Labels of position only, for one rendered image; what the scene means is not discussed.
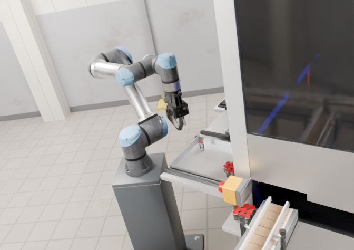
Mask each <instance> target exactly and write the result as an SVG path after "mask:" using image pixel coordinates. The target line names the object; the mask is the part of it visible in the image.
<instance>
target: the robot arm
mask: <svg viewBox="0 0 354 250"><path fill-rule="evenodd" d="M87 68H88V72H89V74H90V75H91V76H92V77H94V78H97V79H103V78H106V79H111V80H115V81H117V83H118V84H119V85H120V86H121V87H122V89H123V91H124V93H125V95H126V97H127V98H128V100H129V102H130V104H131V106H132V108H133V110H134V112H135V114H136V115H137V117H138V122H137V123H138V125H139V126H137V125H132V126H128V127H126V128H124V129H123V130H122V131H121V132H120V135H119V140H120V145H121V147H122V151H123V154H124V158H125V166H124V169H125V172H126V174H127V175H128V176H131V177H139V176H143V175H145V174H147V173H148V172H149V171H151V169H152V168H153V162H152V159H151V158H150V157H149V155H148V154H147V153H146V149H145V148H146V147H148V146H150V145H151V144H153V143H155V142H157V141H159V140H161V139H162V138H164V137H165V136H166V135H167V134H168V124H167V122H166V120H165V119H164V117H163V116H159V115H158V114H157V113H156V112H153V111H152V109H151V107H150V105H149V103H148V101H147V99H146V98H145V96H144V94H143V92H142V90H141V88H140V86H139V84H138V83H137V81H139V80H142V79H144V78H147V77H148V76H151V75H153V74H158V75H161V79H162V84H163V89H164V91H165V94H166V95H167V96H166V97H165V98H164V99H163V100H164V103H167V104H166V116H167V118H168V119H169V121H170V122H171V123H172V124H173V125H174V127H175V128H176V129H177V130H179V131H180V130H182V128H183V125H185V126H186V121H185V119H184V116H185V115H188V114H189V108H188V104H187V103H186V102H185V101H183V100H182V99H181V95H182V92H181V83H180V81H181V79H180V78H179V72H178V67H177V61H176V59H175V55H174V54H173V53H163V54H160V55H159V56H157V55H153V54H148V55H146V56H145V57H144V58H143V59H142V60H141V61H138V62H136V63H133V59H132V56H131V54H130V52H129V51H128V50H127V49H126V48H124V47H122V46H119V47H115V48H112V49H111V50H108V51H105V52H103V53H100V54H97V55H95V56H93V57H92V58H91V59H90V61H89V63H88V66H87ZM177 118H178V119H179V120H178V122H179V125H178V123H177V121H176V119H177Z"/></svg>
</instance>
